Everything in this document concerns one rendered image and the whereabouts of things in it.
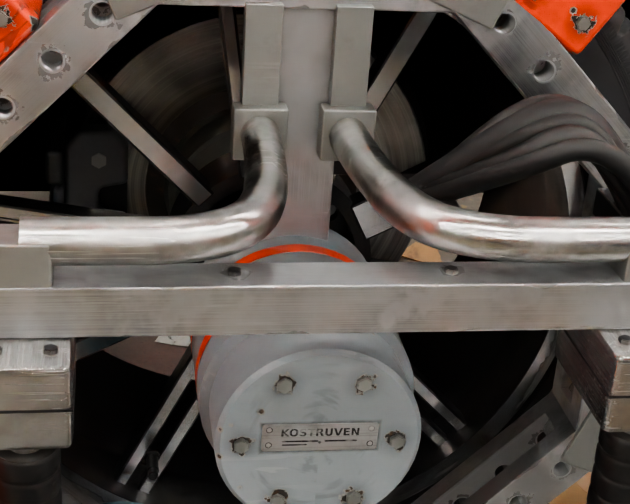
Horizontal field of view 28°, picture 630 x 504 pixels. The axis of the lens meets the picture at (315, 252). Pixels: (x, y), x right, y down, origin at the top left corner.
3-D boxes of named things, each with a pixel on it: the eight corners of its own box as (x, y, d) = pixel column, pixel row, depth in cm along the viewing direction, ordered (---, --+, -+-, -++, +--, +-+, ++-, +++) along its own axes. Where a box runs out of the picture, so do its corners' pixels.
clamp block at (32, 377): (77, 363, 73) (75, 282, 71) (73, 451, 65) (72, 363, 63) (-12, 364, 72) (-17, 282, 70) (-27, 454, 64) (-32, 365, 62)
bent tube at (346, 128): (564, 159, 87) (588, 9, 83) (677, 284, 70) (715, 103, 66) (314, 157, 84) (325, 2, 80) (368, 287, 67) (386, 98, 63)
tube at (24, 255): (282, 157, 84) (291, 1, 80) (328, 288, 67) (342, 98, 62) (13, 155, 81) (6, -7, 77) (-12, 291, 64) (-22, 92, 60)
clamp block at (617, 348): (627, 352, 79) (642, 277, 77) (687, 433, 71) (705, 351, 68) (550, 354, 78) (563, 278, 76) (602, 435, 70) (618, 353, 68)
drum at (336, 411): (361, 364, 99) (376, 201, 93) (421, 534, 80) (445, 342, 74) (182, 368, 97) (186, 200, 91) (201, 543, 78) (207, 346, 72)
